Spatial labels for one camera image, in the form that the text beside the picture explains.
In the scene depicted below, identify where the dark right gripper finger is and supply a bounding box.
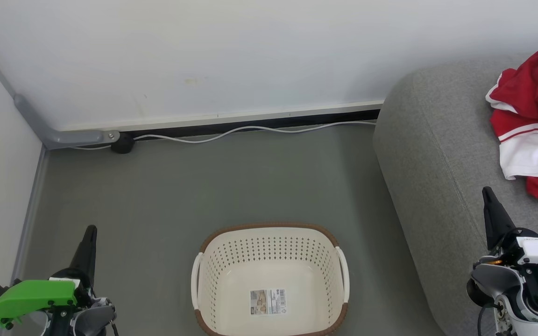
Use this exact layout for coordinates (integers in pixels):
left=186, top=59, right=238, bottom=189
left=481, top=186, right=517, bottom=251

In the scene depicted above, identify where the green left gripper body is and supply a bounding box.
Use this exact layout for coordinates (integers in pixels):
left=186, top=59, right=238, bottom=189
left=0, top=279, right=79, bottom=329

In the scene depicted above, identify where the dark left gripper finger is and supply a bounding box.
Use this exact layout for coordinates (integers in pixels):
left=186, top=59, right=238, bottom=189
left=66, top=225, right=98, bottom=286

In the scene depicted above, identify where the grey fabric sofa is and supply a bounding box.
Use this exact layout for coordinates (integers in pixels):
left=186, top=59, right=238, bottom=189
left=373, top=56, right=538, bottom=336

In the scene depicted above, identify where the grey skirting strip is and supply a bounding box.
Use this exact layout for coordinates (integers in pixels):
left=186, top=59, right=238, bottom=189
left=10, top=146, right=49, bottom=285

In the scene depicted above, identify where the cream perforated laundry basket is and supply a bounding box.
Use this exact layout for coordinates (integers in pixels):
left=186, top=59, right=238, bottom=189
left=191, top=222, right=350, bottom=336

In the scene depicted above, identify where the paper label sticker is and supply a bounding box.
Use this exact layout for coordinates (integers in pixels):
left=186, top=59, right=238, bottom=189
left=249, top=288, right=287, bottom=315

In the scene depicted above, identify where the white baseboard trim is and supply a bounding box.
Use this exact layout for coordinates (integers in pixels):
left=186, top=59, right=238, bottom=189
left=64, top=99, right=385, bottom=132

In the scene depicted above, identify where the black round cable plug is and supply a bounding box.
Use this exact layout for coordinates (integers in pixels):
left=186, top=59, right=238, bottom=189
left=110, top=132, right=135, bottom=154

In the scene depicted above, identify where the grey cable conduit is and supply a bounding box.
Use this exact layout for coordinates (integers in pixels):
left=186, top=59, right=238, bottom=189
left=0, top=28, right=121, bottom=151

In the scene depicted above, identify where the white power cable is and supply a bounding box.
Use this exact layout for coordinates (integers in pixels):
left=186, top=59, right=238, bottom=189
left=71, top=120, right=377, bottom=151

